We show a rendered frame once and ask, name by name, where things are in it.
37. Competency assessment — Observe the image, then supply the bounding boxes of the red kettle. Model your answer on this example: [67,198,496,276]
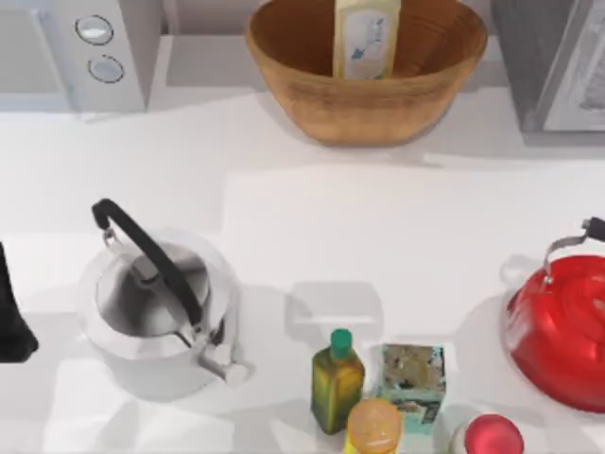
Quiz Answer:
[505,217,605,414]

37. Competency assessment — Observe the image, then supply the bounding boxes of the cream yellow carton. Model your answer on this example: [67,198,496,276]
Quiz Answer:
[332,0,403,81]

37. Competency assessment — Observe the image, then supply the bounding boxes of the brown wooden basket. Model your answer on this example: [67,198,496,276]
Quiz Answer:
[244,0,489,147]

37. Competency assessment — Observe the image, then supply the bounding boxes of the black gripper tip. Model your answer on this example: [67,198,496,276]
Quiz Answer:
[0,241,40,365]

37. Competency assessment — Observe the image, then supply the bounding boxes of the yellow bottle with orange cap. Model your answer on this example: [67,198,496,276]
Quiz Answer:
[343,397,404,454]

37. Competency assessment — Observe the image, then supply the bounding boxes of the grey cabinet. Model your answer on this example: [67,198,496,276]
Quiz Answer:
[490,0,605,134]

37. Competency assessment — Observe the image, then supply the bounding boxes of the pale microwave oven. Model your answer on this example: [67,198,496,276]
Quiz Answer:
[0,0,164,114]

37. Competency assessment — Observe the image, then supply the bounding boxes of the round microwave knob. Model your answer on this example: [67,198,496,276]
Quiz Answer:
[87,54,126,84]
[74,14,115,45]

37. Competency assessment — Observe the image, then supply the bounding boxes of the teal printed box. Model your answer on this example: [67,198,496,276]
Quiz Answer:
[375,342,448,437]

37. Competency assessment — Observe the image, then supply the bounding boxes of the white kettle with black handle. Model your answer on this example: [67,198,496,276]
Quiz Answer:
[78,198,249,403]

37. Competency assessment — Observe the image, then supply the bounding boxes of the green bottle with green cap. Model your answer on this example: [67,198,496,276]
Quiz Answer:
[310,327,367,435]

